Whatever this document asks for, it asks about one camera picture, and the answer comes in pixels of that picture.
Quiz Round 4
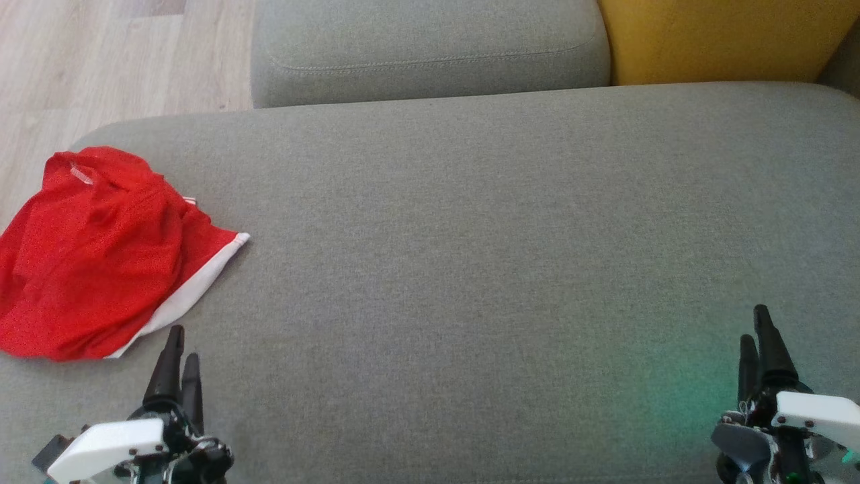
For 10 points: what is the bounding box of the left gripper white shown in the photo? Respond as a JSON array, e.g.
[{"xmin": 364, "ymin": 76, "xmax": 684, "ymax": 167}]
[{"xmin": 46, "ymin": 325, "xmax": 234, "ymax": 484}]

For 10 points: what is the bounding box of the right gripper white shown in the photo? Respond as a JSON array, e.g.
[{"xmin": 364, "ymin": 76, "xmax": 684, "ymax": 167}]
[{"xmin": 711, "ymin": 305, "xmax": 860, "ymax": 484}]

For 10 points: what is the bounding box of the red jersey with white sleeves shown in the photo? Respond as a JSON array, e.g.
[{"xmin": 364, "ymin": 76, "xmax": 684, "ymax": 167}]
[{"xmin": 0, "ymin": 147, "xmax": 197, "ymax": 362}]

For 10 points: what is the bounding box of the large grey sofa seat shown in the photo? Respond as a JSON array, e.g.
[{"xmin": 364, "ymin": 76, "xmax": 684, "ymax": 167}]
[{"xmin": 0, "ymin": 81, "xmax": 860, "ymax": 484}]

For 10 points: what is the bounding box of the large yellow back cushion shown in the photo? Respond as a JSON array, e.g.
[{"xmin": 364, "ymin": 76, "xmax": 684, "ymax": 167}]
[{"xmin": 597, "ymin": 0, "xmax": 860, "ymax": 86}]

